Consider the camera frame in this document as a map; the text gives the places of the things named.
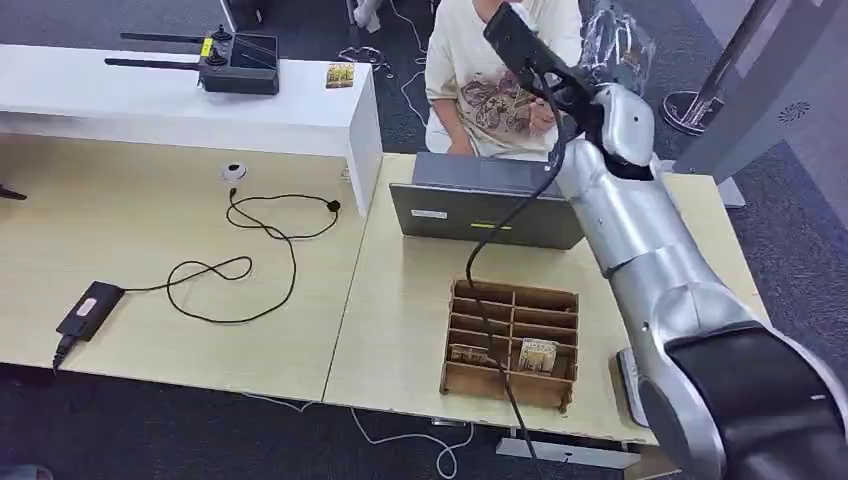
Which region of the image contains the wooden card box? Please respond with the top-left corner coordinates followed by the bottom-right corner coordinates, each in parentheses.
top-left (439, 278), bottom-right (580, 414)

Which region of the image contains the grey stand with pole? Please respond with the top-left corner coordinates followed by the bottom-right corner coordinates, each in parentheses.
top-left (670, 0), bottom-right (848, 208)

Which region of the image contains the brown printed card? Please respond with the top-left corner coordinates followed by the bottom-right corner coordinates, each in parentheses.
top-left (449, 343), bottom-right (496, 370)

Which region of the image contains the round stand base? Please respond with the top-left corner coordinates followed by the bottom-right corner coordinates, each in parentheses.
top-left (662, 89), bottom-right (718, 138)

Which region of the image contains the white desk shelf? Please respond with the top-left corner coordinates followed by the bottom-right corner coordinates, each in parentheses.
top-left (0, 42), bottom-right (385, 218)

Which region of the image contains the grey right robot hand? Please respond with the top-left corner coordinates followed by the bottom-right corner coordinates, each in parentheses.
top-left (483, 1), bottom-right (604, 134)

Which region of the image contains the black desk cable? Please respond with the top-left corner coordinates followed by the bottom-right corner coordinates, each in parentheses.
top-left (123, 188), bottom-right (342, 326)

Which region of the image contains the thin white floor cable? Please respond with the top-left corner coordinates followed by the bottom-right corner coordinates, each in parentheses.
top-left (336, 0), bottom-right (435, 128)

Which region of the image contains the flat tablet device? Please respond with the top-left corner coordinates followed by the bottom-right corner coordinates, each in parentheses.
top-left (608, 347), bottom-right (656, 429)

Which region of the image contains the black power adapter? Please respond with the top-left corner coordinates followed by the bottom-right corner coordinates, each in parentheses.
top-left (51, 280), bottom-right (126, 372)

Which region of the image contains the plastic wrapped object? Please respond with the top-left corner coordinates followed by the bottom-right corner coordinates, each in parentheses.
top-left (580, 0), bottom-right (657, 95)

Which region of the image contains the person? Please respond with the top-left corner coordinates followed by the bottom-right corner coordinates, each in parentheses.
top-left (423, 0), bottom-right (584, 160)

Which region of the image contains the yellow printed card stack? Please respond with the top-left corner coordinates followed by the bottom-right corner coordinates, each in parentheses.
top-left (517, 338), bottom-right (558, 374)

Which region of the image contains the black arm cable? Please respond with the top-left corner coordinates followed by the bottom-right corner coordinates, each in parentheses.
top-left (464, 69), bottom-right (572, 480)

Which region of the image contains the grey laptop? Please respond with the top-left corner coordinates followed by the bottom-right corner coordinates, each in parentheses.
top-left (388, 152), bottom-right (586, 252)

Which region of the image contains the black remote controller with antennas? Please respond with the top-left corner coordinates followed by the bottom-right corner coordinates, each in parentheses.
top-left (103, 25), bottom-right (282, 97)

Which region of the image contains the person's hand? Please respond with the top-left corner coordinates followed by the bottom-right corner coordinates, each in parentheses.
top-left (528, 99), bottom-right (559, 138)

